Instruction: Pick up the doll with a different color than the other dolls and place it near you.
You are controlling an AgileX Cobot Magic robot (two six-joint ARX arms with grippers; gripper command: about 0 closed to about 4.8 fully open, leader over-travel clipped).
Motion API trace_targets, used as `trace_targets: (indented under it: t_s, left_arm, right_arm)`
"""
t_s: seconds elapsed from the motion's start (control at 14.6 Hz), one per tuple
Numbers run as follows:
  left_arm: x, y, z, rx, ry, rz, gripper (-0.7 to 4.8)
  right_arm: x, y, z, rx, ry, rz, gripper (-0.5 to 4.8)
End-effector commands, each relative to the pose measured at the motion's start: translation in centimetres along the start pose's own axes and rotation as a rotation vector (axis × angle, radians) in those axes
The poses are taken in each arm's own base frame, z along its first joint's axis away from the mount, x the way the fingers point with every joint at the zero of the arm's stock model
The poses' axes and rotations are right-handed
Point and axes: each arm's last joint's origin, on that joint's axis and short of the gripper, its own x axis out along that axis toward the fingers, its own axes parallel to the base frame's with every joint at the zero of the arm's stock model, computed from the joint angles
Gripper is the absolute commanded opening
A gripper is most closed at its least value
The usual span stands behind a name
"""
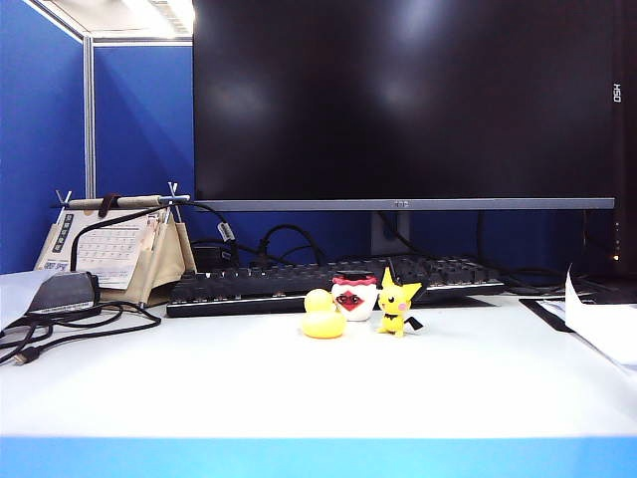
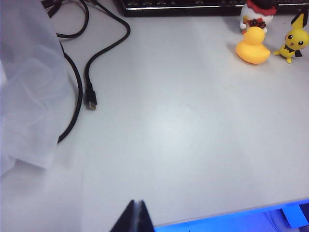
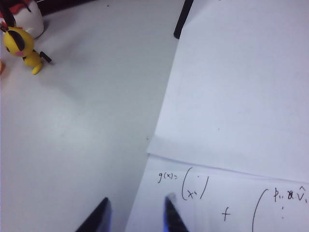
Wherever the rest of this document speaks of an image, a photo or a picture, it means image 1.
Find black HSO monitor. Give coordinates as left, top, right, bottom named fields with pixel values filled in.
left=582, top=0, right=637, bottom=280

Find black cable bundle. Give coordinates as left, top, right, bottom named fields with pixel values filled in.
left=0, top=300, right=163, bottom=365

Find yellow rubber duck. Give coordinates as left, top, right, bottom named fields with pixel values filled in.
left=301, top=288, right=348, bottom=341

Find black looped cables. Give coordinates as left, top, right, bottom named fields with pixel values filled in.
left=248, top=223, right=328, bottom=268

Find white paper sheet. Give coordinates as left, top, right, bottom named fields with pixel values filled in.
left=0, top=270, right=59, bottom=333

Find white paper sheets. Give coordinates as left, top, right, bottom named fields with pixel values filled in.
left=541, top=263, right=637, bottom=375

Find black docking box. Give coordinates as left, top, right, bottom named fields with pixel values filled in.
left=27, top=271, right=102, bottom=316

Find black power adapter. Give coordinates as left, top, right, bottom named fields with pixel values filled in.
left=190, top=240, right=231, bottom=274

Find large black computer monitor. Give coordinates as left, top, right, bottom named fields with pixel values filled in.
left=192, top=0, right=617, bottom=258

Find yellow Pichu figure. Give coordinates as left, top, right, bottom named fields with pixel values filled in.
left=375, top=266, right=425, bottom=337

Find desk calendar stand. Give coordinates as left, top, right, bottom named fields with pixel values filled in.
left=49, top=181, right=198, bottom=309

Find aluminium partition post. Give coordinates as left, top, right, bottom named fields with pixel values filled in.
left=82, top=35, right=97, bottom=199

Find black mechanical keyboard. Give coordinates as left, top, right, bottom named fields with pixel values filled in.
left=165, top=254, right=507, bottom=319

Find white jar doll red lid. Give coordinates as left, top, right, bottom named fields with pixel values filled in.
left=331, top=270, right=378, bottom=323

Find black USB plug cable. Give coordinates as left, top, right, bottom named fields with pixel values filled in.
left=12, top=346, right=42, bottom=367

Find black cable with label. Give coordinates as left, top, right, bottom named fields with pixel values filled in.
left=69, top=200, right=280, bottom=273

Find white desk calendar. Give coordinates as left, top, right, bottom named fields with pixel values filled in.
left=34, top=207, right=151, bottom=292

